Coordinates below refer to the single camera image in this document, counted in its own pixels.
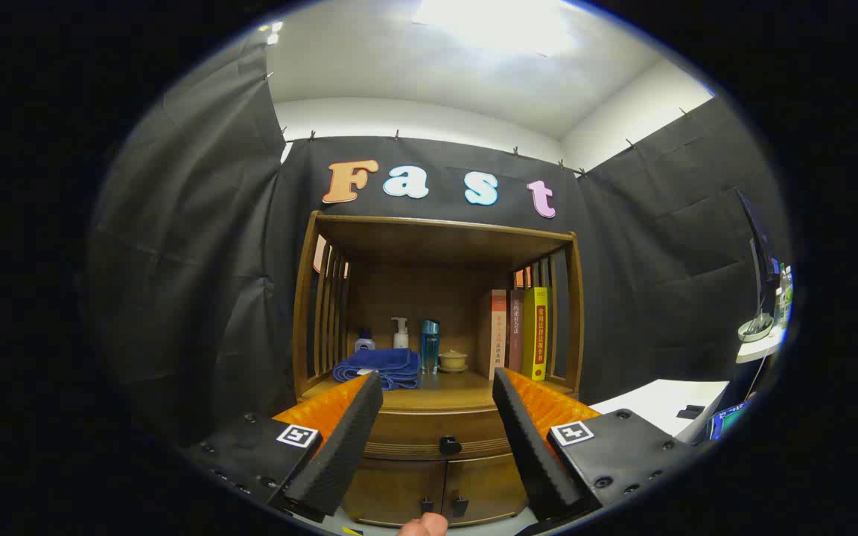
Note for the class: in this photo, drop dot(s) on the wooden countertop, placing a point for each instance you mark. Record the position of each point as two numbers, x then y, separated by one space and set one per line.
444 394

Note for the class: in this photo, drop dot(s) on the yellow book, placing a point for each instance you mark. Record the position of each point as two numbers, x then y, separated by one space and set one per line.
535 335

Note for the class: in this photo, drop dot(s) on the wooden cabinet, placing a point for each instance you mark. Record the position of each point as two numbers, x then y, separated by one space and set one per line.
436 238

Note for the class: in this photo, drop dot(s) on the beige lidded tea cup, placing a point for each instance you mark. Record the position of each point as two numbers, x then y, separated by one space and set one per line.
453 361

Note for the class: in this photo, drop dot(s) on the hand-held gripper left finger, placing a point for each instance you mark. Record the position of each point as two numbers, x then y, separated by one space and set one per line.
347 447

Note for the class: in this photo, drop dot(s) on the small white table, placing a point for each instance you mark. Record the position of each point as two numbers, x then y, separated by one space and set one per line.
760 350

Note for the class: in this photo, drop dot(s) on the blue folded towel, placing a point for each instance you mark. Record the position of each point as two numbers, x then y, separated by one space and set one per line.
377 366

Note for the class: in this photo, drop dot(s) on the brown book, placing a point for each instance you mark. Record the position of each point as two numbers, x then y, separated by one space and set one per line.
515 335

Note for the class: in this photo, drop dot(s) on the wooden drawer with black knob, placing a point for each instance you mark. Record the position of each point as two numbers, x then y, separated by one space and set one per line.
414 432

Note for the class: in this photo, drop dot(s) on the white pump bottle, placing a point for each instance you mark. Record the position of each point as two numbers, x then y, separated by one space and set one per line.
401 339

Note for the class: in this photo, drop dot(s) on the blue glass bottle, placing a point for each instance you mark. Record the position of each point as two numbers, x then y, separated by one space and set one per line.
430 346

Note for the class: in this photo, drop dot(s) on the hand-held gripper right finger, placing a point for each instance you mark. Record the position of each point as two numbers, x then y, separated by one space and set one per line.
529 447

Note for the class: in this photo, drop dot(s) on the dark computer monitor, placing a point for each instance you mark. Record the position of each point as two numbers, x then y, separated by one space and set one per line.
760 253

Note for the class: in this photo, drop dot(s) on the wooden cabinet door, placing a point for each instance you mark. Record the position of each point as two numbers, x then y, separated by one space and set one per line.
488 484
392 487

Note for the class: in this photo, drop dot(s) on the beige book orange spine top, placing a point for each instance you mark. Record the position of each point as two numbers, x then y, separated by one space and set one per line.
497 335

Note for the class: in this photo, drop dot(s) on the white side cabinet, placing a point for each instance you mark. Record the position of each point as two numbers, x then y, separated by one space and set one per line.
660 402

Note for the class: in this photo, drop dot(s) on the small white bottle blue cap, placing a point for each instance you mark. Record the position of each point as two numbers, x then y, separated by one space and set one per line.
364 345

